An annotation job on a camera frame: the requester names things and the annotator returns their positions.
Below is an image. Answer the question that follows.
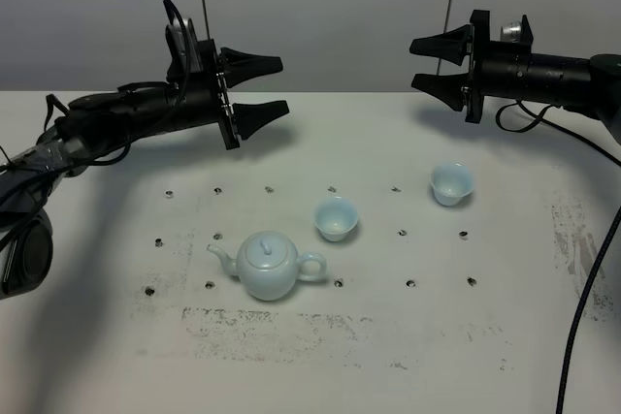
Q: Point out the pale blue porcelain teapot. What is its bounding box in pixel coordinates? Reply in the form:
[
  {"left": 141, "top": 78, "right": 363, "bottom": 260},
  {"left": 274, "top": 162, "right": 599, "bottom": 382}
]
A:
[{"left": 207, "top": 231, "right": 327, "bottom": 302}]

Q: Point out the pale blue teacup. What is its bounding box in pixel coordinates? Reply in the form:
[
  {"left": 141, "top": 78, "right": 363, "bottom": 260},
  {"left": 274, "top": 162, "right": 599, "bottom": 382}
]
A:
[
  {"left": 430, "top": 163, "right": 474, "bottom": 207},
  {"left": 314, "top": 196, "right": 359, "bottom": 242}
]

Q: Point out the far pale blue teacup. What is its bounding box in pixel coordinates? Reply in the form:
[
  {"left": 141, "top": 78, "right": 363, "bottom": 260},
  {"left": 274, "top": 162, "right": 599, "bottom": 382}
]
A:
[{"left": 430, "top": 163, "right": 474, "bottom": 207}]

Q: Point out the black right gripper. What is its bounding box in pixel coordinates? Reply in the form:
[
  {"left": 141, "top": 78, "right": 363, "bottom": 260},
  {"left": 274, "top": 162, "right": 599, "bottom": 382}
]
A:
[{"left": 409, "top": 10, "right": 566, "bottom": 123}]

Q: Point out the black braided right cable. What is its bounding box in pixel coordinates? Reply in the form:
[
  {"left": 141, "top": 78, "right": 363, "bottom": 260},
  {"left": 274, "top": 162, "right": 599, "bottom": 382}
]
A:
[{"left": 495, "top": 101, "right": 621, "bottom": 414}]

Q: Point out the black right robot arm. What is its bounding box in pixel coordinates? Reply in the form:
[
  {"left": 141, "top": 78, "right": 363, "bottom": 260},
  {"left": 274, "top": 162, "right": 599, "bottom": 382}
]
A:
[{"left": 409, "top": 10, "right": 620, "bottom": 141}]

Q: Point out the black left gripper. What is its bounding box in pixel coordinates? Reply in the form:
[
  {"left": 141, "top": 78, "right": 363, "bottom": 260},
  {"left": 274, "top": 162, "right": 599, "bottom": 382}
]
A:
[{"left": 164, "top": 40, "right": 289, "bottom": 150}]

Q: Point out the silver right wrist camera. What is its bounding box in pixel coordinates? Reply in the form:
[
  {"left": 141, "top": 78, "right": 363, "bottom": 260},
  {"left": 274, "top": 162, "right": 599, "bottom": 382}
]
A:
[{"left": 500, "top": 15, "right": 534, "bottom": 53}]

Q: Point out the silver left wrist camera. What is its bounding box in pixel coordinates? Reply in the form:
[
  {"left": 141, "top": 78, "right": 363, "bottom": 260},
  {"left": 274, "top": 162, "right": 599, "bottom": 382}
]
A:
[{"left": 166, "top": 18, "right": 203, "bottom": 80}]

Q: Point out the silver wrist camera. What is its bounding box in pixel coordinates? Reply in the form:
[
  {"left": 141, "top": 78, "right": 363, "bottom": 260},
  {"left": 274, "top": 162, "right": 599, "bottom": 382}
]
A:
[
  {"left": 500, "top": 15, "right": 534, "bottom": 53},
  {"left": 166, "top": 18, "right": 203, "bottom": 80}
]

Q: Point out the near pale blue teacup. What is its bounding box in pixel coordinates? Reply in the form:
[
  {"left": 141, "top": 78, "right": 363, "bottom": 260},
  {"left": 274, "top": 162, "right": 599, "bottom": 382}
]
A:
[{"left": 314, "top": 196, "right": 359, "bottom": 242}]

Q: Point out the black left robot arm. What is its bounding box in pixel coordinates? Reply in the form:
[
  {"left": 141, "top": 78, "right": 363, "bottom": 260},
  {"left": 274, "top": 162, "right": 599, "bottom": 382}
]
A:
[{"left": 1, "top": 37, "right": 289, "bottom": 299}]

